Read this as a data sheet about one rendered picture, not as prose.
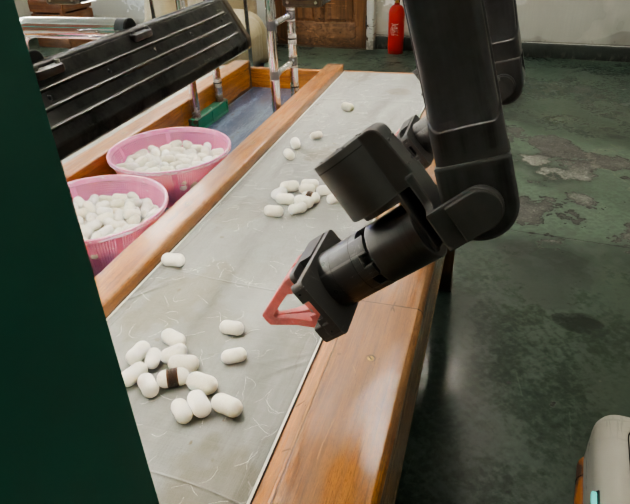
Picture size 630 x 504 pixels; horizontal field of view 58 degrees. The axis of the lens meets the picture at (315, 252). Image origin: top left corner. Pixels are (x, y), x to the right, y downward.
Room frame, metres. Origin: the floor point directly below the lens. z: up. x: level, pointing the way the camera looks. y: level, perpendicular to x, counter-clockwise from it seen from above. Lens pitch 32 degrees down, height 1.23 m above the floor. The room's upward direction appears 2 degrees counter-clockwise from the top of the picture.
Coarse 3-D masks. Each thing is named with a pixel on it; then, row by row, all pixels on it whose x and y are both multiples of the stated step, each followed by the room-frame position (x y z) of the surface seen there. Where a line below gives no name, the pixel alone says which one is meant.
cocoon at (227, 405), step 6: (216, 396) 0.46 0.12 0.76; (222, 396) 0.45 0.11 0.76; (228, 396) 0.45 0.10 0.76; (216, 402) 0.45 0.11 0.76; (222, 402) 0.45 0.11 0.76; (228, 402) 0.45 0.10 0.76; (234, 402) 0.45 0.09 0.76; (240, 402) 0.45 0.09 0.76; (216, 408) 0.45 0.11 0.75; (222, 408) 0.44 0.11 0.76; (228, 408) 0.44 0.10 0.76; (234, 408) 0.44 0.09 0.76; (240, 408) 0.44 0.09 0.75; (228, 414) 0.44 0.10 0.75; (234, 414) 0.44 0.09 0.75
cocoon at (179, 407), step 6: (174, 402) 0.45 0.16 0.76; (180, 402) 0.45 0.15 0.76; (186, 402) 0.45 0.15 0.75; (174, 408) 0.44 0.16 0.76; (180, 408) 0.44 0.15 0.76; (186, 408) 0.44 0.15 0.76; (174, 414) 0.44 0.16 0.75; (180, 414) 0.44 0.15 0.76; (186, 414) 0.44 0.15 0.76; (192, 414) 0.44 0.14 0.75; (180, 420) 0.43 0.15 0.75; (186, 420) 0.43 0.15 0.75
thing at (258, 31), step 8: (240, 16) 4.11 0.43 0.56; (256, 16) 4.13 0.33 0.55; (256, 24) 4.04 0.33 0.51; (256, 32) 4.00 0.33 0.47; (264, 32) 4.11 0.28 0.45; (256, 40) 3.99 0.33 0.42; (264, 40) 4.11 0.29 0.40; (256, 48) 3.99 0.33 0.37; (264, 48) 4.11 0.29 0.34; (240, 56) 3.87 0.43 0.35; (256, 56) 3.98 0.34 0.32; (264, 56) 4.11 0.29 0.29; (224, 64) 3.84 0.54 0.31; (256, 64) 4.01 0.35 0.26
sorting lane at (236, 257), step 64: (320, 128) 1.36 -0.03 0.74; (256, 192) 1.01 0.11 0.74; (192, 256) 0.78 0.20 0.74; (256, 256) 0.78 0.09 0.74; (128, 320) 0.62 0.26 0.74; (192, 320) 0.62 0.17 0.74; (256, 320) 0.61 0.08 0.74; (256, 384) 0.49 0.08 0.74; (192, 448) 0.40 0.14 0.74; (256, 448) 0.40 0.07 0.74
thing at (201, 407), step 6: (198, 390) 0.47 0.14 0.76; (192, 396) 0.46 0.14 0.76; (198, 396) 0.46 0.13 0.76; (204, 396) 0.46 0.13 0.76; (192, 402) 0.45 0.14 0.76; (198, 402) 0.45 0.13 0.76; (204, 402) 0.45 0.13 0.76; (192, 408) 0.45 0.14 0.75; (198, 408) 0.44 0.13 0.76; (204, 408) 0.44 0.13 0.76; (210, 408) 0.45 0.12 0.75; (198, 414) 0.44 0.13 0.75; (204, 414) 0.44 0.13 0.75
